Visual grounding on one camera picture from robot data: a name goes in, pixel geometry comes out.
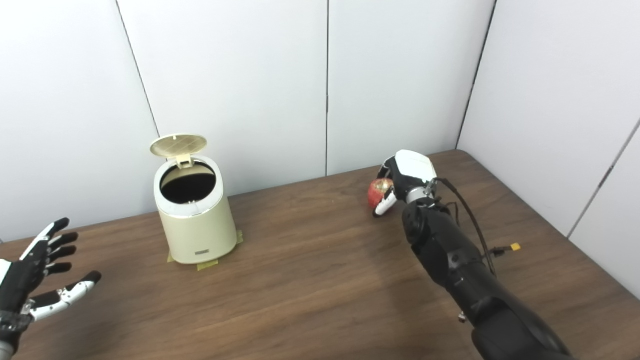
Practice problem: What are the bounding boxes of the cream-colored bin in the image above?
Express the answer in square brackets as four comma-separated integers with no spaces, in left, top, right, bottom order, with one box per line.
[153,155,238,265]

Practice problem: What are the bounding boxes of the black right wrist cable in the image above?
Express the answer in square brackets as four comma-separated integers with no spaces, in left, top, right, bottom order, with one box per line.
[434,177,516,277]

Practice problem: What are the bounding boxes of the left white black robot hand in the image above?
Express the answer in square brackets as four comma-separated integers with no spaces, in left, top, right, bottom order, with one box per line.
[0,217,102,335]

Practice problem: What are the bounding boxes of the cream round bin lid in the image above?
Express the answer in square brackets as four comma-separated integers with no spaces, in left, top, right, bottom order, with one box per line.
[150,133,208,169]

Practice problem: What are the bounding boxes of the red apple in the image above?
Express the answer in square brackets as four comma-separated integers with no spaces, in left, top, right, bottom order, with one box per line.
[367,178,396,211]

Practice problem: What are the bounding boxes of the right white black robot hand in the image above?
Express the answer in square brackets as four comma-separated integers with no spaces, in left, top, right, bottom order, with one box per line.
[372,149,439,218]

